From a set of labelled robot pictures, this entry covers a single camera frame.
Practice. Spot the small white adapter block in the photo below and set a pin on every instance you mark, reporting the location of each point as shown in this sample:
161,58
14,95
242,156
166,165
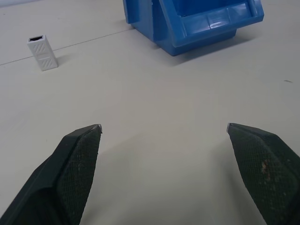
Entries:
42,52

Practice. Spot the blue plastic storage bin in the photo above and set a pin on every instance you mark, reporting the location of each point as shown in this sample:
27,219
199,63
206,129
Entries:
194,23

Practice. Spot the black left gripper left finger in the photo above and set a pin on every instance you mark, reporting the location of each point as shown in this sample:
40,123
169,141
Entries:
63,178

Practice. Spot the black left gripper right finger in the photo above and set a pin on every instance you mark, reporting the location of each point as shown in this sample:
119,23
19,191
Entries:
267,173

